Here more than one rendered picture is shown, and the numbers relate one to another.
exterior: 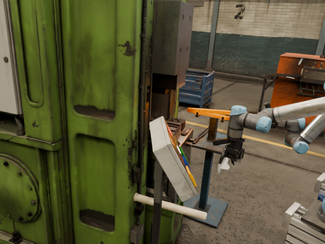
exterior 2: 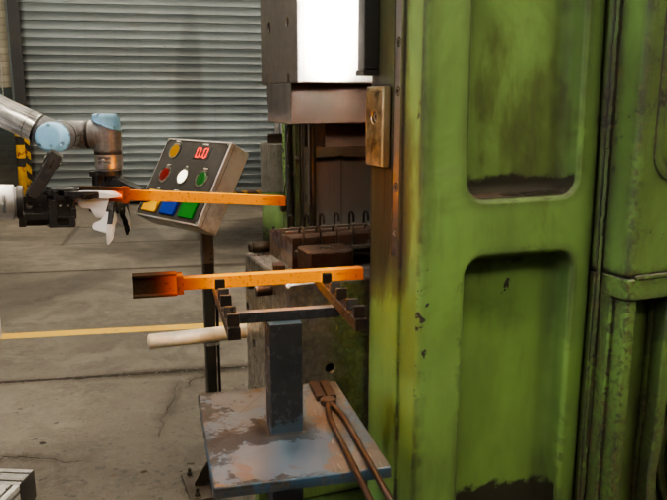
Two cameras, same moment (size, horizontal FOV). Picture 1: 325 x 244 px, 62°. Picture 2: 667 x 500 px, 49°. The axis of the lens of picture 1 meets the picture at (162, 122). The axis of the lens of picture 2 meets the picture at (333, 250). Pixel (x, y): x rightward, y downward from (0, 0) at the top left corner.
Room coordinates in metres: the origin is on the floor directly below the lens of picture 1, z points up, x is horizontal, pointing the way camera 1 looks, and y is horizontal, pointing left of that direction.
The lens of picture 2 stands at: (3.24, -1.20, 1.33)
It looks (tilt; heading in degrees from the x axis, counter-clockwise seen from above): 12 degrees down; 140
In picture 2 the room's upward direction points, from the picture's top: straight up
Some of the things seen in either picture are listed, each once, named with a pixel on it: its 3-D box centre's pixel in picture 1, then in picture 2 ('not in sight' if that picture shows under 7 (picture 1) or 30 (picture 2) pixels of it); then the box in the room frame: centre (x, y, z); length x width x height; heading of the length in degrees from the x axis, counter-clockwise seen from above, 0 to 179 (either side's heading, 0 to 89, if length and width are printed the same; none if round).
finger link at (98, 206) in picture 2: not in sight; (100, 204); (1.71, -0.57, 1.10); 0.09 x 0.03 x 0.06; 69
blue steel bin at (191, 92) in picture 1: (183, 86); not in sight; (5.96, -0.40, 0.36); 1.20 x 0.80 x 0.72; 66
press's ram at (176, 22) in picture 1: (155, 36); (363, 1); (1.82, 0.08, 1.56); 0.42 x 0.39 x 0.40; 71
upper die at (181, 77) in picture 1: (151, 75); (355, 103); (1.78, 0.10, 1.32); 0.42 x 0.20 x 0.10; 71
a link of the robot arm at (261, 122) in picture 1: (258, 122); (67, 134); (1.23, -0.46, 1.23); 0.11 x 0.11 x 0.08; 54
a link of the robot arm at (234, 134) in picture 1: (235, 132); (108, 162); (1.27, -0.37, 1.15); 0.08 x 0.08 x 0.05
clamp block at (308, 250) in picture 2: (176, 124); (326, 260); (1.90, -0.10, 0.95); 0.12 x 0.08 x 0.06; 71
